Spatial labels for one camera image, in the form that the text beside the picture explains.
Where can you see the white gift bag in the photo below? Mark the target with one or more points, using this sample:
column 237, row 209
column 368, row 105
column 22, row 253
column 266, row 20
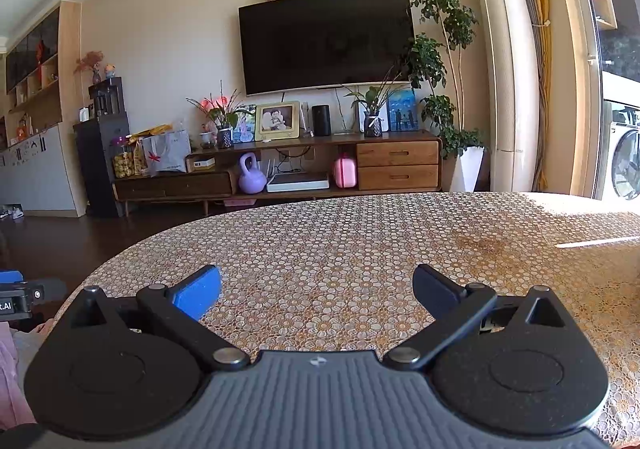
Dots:
column 167, row 152

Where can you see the lilac sweatshirt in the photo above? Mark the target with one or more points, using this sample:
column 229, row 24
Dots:
column 14, row 409

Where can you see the tall potted green plant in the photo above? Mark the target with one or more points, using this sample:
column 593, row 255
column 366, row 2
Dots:
column 435, row 66

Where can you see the washing machine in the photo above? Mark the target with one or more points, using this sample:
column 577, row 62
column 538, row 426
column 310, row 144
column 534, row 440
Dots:
column 618, row 179

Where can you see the white flat box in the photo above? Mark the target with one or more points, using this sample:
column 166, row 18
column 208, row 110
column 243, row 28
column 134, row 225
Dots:
column 294, row 182

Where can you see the gold lace tablecloth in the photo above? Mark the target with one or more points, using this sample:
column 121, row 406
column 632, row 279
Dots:
column 336, row 274

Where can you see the purple kettlebell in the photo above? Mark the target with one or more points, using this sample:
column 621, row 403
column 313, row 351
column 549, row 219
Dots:
column 251, row 180

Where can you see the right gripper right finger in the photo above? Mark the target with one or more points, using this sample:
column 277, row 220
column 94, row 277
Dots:
column 456, row 312

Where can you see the black cylindrical speaker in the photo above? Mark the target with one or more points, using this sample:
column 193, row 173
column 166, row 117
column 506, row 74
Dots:
column 321, row 118

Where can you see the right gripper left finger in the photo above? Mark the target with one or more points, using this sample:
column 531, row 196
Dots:
column 174, row 313

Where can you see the wall mounted black television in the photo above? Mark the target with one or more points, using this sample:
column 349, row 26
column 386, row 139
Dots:
column 292, row 45

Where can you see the long wooden TV cabinet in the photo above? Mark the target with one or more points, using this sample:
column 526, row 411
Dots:
column 394, row 163

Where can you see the black cabinet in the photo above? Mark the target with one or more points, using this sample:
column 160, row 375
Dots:
column 101, row 124

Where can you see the jar of yellow snacks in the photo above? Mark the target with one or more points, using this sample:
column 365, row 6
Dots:
column 122, row 160

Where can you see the pink small case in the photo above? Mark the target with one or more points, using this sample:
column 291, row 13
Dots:
column 345, row 172

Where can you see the small green vase plant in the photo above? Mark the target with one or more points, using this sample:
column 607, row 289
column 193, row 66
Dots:
column 373, row 100

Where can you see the pink flower pot plant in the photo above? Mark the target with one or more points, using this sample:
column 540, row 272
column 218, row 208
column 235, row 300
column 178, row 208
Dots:
column 224, row 111

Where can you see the gold framed photo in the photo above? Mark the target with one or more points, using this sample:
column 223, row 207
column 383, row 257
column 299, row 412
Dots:
column 277, row 121

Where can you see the blue painting canvas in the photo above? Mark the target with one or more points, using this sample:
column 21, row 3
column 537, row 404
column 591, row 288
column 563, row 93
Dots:
column 403, row 111

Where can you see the white standing air conditioner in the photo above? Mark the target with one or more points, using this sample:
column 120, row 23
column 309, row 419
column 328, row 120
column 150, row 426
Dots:
column 514, row 94

